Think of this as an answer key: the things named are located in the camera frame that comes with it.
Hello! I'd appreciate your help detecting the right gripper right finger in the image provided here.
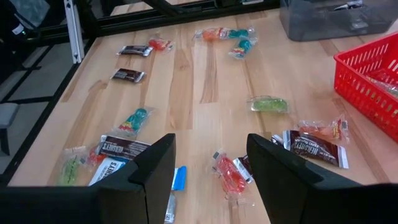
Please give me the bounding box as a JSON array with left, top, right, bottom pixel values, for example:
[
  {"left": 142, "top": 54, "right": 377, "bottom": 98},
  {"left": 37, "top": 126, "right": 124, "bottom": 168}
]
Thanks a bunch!
[{"left": 247, "top": 133, "right": 364, "bottom": 224}]

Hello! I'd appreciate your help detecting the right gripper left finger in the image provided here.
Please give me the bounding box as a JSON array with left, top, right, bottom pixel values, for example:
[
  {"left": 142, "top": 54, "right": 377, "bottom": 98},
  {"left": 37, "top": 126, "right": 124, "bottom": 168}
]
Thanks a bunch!
[{"left": 96, "top": 133, "right": 177, "bottom": 224}]

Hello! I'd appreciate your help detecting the large brown Hershey's bar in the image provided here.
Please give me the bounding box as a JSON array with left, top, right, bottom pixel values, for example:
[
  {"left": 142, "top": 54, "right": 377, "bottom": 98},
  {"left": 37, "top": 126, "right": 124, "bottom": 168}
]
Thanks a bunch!
[{"left": 97, "top": 134, "right": 152, "bottom": 161}]

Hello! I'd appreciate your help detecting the brown zero sugar Hershey's bar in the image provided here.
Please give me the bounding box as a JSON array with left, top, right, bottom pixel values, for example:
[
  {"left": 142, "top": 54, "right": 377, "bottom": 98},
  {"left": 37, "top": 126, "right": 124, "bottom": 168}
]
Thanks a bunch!
[{"left": 281, "top": 129, "right": 349, "bottom": 170}]

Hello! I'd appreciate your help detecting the teal gummy candy packet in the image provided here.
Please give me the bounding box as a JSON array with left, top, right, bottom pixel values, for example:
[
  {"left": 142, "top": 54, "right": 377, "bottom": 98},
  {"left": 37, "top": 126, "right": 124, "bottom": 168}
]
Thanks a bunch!
[
  {"left": 228, "top": 27, "right": 256, "bottom": 40},
  {"left": 228, "top": 37, "right": 258, "bottom": 60},
  {"left": 117, "top": 106, "right": 155, "bottom": 137}
]

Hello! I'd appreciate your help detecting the red gummy candy packet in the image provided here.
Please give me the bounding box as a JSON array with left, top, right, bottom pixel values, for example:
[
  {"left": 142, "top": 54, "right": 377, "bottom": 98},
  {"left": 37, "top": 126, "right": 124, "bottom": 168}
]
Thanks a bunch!
[
  {"left": 148, "top": 37, "right": 174, "bottom": 53},
  {"left": 83, "top": 147, "right": 105, "bottom": 167},
  {"left": 212, "top": 149, "right": 249, "bottom": 203}
]

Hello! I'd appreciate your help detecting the orange gummy candy packet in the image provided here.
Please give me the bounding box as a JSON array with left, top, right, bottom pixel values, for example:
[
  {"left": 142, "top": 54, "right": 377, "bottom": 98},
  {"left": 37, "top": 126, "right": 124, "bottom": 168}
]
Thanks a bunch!
[
  {"left": 194, "top": 27, "right": 231, "bottom": 42},
  {"left": 297, "top": 114, "right": 349, "bottom": 144}
]

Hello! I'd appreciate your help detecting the green gummy candy packet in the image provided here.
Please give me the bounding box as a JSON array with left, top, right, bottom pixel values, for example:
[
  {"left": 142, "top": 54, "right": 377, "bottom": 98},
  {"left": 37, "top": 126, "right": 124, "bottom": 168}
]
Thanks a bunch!
[
  {"left": 58, "top": 155, "right": 82, "bottom": 187},
  {"left": 248, "top": 95, "right": 290, "bottom": 114}
]

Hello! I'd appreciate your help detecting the red plastic basket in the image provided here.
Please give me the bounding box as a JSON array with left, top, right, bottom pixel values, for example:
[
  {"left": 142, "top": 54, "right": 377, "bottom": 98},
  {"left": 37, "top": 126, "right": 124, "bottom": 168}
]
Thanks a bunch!
[{"left": 333, "top": 30, "right": 398, "bottom": 144}]

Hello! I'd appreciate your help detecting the clear wrapped gummy candy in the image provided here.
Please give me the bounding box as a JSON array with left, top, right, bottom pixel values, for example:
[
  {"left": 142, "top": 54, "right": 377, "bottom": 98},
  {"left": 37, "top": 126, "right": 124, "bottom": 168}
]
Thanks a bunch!
[{"left": 366, "top": 68, "right": 398, "bottom": 98}]

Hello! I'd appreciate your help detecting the grey plastic bin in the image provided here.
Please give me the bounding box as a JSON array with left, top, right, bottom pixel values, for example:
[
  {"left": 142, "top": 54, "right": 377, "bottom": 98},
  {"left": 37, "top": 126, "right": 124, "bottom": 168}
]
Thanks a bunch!
[{"left": 279, "top": 0, "right": 398, "bottom": 42}]

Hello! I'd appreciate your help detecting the silver aluminium extrusion post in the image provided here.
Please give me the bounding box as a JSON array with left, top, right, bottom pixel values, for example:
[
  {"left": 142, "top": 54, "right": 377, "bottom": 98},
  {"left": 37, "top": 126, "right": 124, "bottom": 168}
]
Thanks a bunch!
[{"left": 63, "top": 0, "right": 85, "bottom": 65}]

